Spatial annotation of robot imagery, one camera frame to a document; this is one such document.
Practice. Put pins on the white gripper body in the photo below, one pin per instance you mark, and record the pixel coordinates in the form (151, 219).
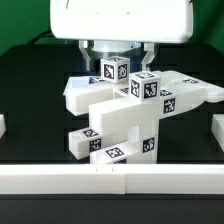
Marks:
(159, 21)

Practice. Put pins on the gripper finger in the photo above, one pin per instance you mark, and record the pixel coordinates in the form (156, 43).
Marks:
(84, 49)
(151, 50)

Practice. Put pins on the marker cube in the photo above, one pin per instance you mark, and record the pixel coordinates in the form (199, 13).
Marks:
(115, 69)
(144, 85)

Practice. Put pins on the white chair back frame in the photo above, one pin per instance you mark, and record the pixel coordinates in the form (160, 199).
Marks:
(109, 109)

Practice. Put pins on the white chair seat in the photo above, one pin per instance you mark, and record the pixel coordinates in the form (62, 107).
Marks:
(145, 128)

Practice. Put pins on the white part at right edge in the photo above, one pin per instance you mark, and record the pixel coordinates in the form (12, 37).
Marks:
(218, 129)

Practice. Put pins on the white part at edge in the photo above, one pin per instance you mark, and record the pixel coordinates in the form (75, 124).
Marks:
(2, 125)
(218, 129)

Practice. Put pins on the white part at left edge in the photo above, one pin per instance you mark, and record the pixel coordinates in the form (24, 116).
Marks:
(2, 125)

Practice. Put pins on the white front fence bar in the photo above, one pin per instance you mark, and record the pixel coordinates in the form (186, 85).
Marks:
(111, 179)

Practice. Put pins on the white marker base plate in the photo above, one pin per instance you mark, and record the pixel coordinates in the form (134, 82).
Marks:
(83, 84)

